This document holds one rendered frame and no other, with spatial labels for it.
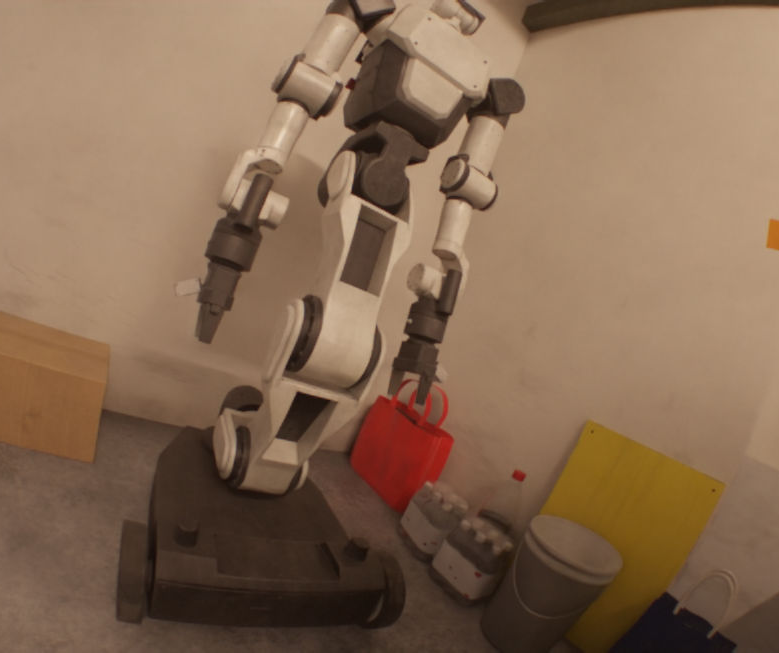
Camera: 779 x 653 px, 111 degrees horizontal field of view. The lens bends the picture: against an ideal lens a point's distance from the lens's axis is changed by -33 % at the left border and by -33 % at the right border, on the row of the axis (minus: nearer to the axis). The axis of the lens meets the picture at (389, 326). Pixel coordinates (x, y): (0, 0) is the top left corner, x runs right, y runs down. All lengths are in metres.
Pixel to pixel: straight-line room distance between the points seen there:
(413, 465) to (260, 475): 0.78
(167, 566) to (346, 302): 0.55
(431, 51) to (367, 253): 0.45
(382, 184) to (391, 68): 0.25
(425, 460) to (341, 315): 0.93
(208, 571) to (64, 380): 0.64
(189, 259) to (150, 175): 0.32
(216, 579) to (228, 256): 0.54
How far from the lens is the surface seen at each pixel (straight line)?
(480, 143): 1.01
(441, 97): 0.89
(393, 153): 0.83
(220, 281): 0.68
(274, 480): 0.89
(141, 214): 1.42
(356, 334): 0.69
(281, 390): 0.70
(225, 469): 0.90
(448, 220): 0.93
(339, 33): 0.90
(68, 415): 1.20
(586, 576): 1.04
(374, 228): 0.79
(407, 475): 1.54
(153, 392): 1.56
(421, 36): 0.90
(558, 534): 1.26
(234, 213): 0.72
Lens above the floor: 0.71
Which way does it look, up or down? 2 degrees down
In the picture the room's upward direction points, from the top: 22 degrees clockwise
